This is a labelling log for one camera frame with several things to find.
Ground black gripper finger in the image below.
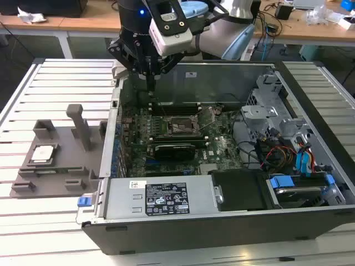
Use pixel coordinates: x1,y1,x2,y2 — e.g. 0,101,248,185
107,35,152,93
150,52,184,93

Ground metal socket cover frame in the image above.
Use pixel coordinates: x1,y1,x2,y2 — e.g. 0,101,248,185
195,106,216,130

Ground silver CPU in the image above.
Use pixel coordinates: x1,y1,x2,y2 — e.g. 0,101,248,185
31,145,55,161

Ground black CPU socket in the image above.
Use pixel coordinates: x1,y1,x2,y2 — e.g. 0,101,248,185
166,115,201,136

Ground wooden desk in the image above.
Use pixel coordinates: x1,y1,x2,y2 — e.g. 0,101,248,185
253,0,355,47
0,0,123,59

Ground large black box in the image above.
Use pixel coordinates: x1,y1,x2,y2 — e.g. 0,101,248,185
0,0,89,18

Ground black graphics card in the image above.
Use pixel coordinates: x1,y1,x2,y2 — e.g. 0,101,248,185
154,142,196,161

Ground green motherboard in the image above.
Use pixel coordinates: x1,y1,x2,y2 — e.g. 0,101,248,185
119,105,245,178

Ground crumpled white paper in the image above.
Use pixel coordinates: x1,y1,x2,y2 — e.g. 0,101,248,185
17,6,48,24

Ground silver metal drive cage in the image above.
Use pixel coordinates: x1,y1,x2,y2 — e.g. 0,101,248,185
240,71,314,145

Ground silver chipset heatsink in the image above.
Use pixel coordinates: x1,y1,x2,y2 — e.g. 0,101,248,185
199,163,220,175

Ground grey parts rack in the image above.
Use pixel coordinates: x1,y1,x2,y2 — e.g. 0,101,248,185
9,104,109,199

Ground small black box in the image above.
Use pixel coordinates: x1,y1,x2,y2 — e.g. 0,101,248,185
274,3,294,21

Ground green RAM stick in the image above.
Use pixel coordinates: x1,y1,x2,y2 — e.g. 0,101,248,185
35,169,72,176

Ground teal bin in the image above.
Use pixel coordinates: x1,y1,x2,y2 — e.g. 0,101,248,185
298,44,324,62

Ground black plastic shroud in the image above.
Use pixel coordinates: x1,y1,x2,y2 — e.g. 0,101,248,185
207,168,271,211

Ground silver power supply with label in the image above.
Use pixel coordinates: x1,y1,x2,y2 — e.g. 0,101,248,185
104,177,220,221

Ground flat grey device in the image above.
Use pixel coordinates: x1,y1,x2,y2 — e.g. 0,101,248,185
293,0,326,9

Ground blue case latch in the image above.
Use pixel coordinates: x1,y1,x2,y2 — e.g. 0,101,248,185
77,196,93,208

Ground clear plastic bags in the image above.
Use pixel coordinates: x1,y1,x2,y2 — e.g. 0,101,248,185
305,4,338,26

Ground hard disk in blue carrier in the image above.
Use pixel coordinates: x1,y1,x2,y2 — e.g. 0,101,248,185
267,173,335,208

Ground black open PC case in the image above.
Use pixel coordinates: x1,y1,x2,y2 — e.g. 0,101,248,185
75,59,355,255

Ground white box with black inlay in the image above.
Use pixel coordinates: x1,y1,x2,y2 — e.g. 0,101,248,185
337,15,355,30

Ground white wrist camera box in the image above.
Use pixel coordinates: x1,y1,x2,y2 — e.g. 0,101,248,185
149,0,193,56

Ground black wire bundle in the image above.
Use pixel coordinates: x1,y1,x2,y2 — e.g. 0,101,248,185
230,109,282,170

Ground red and yellow wire bundle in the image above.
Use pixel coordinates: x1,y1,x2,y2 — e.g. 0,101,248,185
262,145,297,169

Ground pale blue flat wire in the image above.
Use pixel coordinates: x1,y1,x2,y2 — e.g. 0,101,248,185
295,151,312,178

